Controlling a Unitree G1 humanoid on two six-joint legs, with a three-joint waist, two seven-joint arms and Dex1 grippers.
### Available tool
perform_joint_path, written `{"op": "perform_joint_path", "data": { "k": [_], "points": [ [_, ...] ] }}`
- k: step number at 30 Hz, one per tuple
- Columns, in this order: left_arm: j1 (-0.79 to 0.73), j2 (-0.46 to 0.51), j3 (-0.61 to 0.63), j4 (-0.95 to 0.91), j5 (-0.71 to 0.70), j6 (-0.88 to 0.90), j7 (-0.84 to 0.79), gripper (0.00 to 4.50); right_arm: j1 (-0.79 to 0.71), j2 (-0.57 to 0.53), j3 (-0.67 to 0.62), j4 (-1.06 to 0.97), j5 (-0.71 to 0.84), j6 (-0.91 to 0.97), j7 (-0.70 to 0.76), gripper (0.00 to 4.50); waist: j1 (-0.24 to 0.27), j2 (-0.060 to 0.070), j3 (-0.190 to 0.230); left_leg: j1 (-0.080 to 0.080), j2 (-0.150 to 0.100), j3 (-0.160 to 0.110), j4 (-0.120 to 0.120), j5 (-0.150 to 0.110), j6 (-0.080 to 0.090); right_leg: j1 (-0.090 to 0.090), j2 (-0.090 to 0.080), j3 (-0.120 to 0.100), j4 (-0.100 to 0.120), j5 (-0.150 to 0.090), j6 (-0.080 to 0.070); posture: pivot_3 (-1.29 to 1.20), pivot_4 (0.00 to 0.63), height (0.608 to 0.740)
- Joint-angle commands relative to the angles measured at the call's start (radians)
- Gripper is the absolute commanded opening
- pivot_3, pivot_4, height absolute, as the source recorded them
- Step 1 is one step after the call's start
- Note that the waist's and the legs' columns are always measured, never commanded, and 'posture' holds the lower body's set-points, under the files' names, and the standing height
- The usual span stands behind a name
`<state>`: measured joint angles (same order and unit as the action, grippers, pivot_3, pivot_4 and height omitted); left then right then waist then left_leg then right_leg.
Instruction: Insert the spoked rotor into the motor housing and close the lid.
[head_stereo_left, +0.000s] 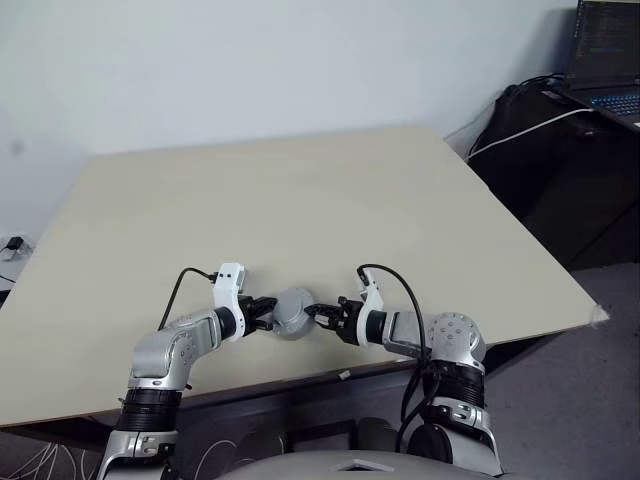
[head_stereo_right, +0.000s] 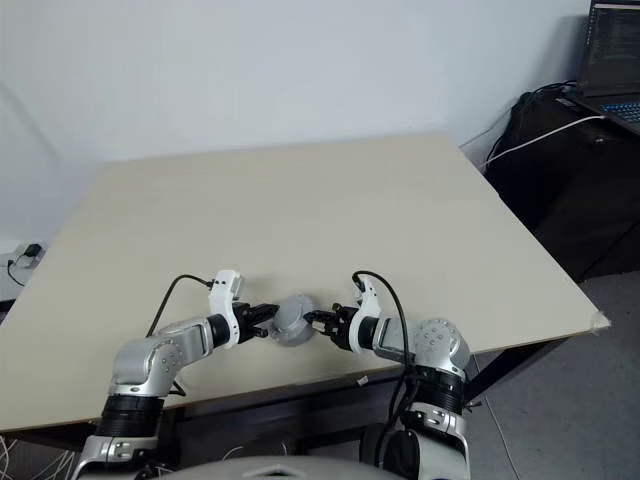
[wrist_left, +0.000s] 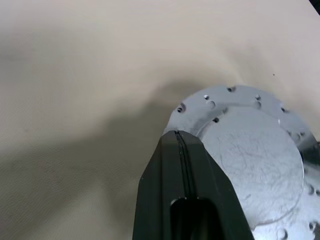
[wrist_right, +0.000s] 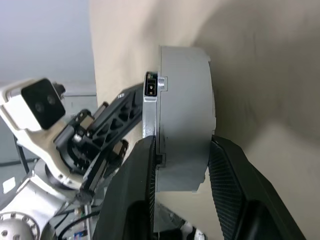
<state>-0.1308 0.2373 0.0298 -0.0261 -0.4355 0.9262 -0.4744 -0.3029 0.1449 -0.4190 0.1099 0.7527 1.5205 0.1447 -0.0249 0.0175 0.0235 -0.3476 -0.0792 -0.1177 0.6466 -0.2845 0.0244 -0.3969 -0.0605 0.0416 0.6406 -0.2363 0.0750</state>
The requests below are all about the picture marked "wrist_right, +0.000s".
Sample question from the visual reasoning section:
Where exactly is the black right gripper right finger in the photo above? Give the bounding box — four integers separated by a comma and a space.
207, 134, 307, 240

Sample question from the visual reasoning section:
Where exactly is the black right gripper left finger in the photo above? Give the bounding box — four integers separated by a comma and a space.
93, 136, 161, 240

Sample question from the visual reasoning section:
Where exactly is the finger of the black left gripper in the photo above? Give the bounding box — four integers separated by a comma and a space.
87, 82, 146, 151
78, 154, 112, 200

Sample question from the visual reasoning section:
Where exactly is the silver motor lid with connector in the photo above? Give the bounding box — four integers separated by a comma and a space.
141, 71, 169, 141

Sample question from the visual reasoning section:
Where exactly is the round grey motor housing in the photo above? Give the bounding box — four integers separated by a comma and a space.
154, 45, 217, 194

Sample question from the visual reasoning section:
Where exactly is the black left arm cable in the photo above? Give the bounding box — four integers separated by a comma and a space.
53, 199, 101, 236

